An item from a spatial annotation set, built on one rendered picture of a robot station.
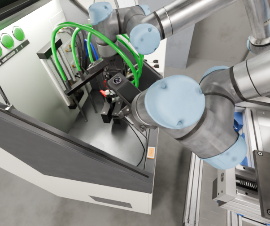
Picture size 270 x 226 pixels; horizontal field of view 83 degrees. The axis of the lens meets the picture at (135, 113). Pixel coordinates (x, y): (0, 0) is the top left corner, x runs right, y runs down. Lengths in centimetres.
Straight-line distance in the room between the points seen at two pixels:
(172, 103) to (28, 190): 191
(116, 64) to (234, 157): 49
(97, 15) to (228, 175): 70
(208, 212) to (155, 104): 131
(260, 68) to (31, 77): 75
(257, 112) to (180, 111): 82
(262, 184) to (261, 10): 61
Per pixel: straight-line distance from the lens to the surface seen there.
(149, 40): 44
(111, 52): 59
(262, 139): 90
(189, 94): 22
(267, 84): 33
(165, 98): 20
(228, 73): 35
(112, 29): 56
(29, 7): 80
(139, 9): 58
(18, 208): 201
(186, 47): 276
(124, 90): 38
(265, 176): 70
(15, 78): 74
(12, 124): 52
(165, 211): 161
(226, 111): 31
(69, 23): 60
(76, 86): 85
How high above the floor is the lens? 159
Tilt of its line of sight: 50 degrees down
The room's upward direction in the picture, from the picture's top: 6 degrees counter-clockwise
